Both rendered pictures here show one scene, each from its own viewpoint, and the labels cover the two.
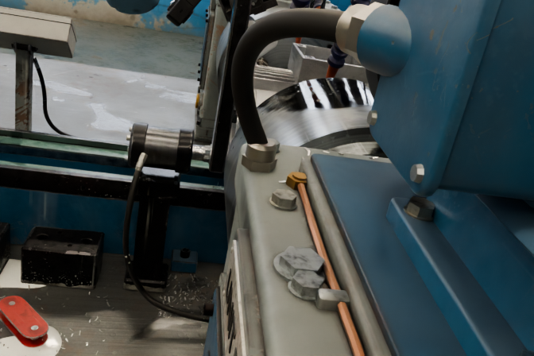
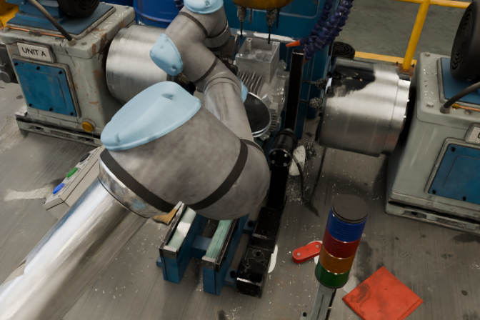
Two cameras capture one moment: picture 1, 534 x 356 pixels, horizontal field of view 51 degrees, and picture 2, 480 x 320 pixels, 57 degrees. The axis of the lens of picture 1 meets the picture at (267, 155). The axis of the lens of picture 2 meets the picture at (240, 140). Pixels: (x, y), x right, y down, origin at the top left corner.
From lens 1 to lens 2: 1.12 m
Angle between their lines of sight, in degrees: 57
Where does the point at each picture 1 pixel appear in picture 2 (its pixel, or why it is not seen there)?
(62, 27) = not seen: hidden behind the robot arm
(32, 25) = (96, 171)
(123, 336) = (316, 218)
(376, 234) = not seen: outside the picture
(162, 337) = (318, 206)
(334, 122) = (388, 83)
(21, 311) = (304, 251)
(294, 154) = (431, 101)
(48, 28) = not seen: hidden behind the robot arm
